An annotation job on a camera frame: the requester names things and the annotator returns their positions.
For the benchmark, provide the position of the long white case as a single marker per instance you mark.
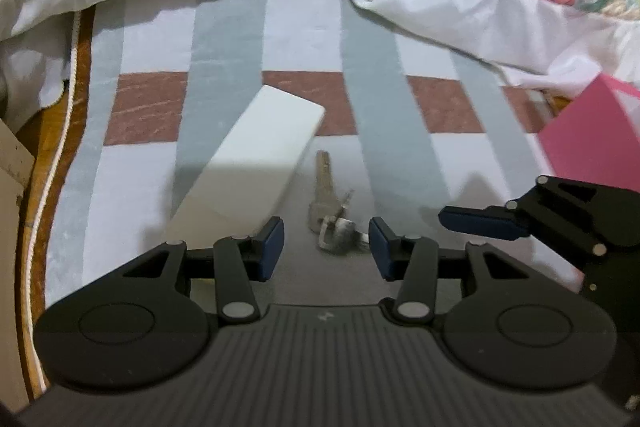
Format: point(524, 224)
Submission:
point(250, 167)

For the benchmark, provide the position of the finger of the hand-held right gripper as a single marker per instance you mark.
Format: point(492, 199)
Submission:
point(480, 220)

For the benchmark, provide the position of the white bed sheet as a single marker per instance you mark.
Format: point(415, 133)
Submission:
point(450, 17)

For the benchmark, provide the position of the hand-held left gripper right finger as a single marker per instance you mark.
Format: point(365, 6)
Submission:
point(382, 248)

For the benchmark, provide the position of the bunch of keys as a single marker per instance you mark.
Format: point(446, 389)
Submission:
point(320, 203)

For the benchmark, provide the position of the pink box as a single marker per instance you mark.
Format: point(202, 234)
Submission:
point(590, 137)

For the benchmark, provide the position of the checked grey brown blanket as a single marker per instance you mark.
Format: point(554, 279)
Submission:
point(150, 52)

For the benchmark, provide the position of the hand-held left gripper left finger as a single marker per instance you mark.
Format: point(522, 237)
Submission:
point(270, 248)

